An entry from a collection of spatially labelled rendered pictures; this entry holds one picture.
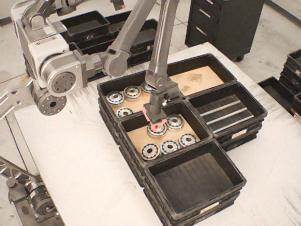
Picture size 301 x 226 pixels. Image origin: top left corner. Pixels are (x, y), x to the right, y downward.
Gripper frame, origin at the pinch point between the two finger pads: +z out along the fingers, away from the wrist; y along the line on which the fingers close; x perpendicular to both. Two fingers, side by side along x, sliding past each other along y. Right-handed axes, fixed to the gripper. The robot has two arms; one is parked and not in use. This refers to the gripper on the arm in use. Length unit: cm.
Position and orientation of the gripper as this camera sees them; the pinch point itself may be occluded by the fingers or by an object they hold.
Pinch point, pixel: (152, 124)
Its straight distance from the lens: 149.9
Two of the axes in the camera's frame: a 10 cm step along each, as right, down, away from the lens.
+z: -1.0, 6.9, 7.1
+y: -4.5, -6.7, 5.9
